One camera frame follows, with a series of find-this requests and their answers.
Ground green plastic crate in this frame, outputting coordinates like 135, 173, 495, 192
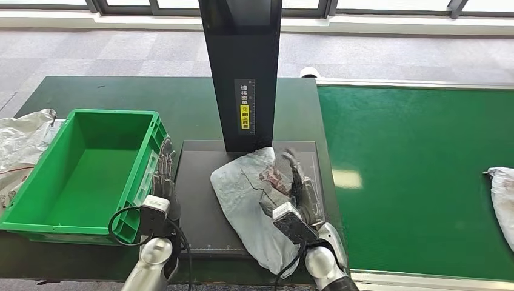
0, 108, 169, 246

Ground silver conveyor frame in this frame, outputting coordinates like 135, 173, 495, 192
316, 78, 514, 291

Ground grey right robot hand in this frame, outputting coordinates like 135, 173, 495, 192
259, 146, 325, 226

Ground crumpled white plastic bags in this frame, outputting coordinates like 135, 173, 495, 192
0, 108, 65, 207

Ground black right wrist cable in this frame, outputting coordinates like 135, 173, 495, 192
274, 241, 308, 291

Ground black inbound scanner machine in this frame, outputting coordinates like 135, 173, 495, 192
175, 0, 331, 258

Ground grey plastic parcel bag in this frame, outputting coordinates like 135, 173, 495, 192
210, 146, 318, 279
482, 166, 514, 253

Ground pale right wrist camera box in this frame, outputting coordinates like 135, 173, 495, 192
272, 202, 320, 245

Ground green conveyor belt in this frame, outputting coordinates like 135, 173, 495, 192
317, 85, 514, 282

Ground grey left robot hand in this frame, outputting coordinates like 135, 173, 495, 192
152, 135, 181, 224

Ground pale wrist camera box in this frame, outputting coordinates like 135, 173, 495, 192
139, 195, 171, 238
272, 202, 320, 245

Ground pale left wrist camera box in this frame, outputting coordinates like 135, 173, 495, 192
139, 195, 171, 238

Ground dark window frame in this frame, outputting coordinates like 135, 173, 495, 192
0, 0, 514, 21

